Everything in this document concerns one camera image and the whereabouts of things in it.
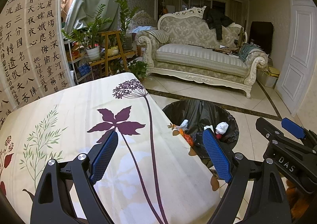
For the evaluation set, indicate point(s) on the wooden plant stand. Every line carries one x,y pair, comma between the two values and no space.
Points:
111,60

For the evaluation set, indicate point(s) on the white tissue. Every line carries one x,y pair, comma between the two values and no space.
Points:
184,123

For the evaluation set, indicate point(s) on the black jacket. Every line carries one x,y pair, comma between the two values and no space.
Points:
218,22

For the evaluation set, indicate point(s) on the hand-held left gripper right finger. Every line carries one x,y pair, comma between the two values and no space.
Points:
216,154

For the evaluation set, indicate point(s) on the bin with black bag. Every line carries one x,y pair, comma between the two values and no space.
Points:
198,112

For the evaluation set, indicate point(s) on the tall potted plant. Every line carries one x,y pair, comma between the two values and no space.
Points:
126,23

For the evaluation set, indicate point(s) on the small yellow pot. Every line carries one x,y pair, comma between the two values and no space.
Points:
114,51

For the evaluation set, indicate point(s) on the brown items on sofa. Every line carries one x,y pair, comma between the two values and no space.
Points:
226,51

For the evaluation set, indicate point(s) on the person's right forearm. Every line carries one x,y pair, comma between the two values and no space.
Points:
301,204

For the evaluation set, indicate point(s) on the green ivy plant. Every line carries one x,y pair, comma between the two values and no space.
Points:
138,69

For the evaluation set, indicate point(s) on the white metal rack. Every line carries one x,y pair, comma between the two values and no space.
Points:
79,70

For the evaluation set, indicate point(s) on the dark chair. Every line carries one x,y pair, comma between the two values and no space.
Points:
261,36

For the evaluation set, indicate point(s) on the ornate cream sofa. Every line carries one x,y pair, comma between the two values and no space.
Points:
198,57

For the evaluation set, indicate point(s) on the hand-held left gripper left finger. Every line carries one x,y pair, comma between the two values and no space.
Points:
105,155

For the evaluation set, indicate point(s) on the white-capped red bottle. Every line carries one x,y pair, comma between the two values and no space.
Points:
222,128

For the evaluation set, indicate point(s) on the white panelled door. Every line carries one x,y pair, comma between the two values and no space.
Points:
297,52

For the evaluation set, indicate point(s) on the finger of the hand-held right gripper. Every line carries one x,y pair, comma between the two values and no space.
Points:
275,137
294,128

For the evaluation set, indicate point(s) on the white paper box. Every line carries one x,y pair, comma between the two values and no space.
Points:
208,127

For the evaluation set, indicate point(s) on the blue-grey knit blanket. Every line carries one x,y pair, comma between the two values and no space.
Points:
251,52

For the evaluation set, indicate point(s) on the storage box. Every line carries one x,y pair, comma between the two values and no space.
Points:
271,77

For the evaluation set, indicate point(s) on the red plastic bag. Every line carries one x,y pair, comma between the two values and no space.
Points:
188,138

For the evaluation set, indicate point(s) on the potted plant white pot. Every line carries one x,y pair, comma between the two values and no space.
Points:
92,38

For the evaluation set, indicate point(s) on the floral tablecloth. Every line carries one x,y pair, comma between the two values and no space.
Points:
74,119

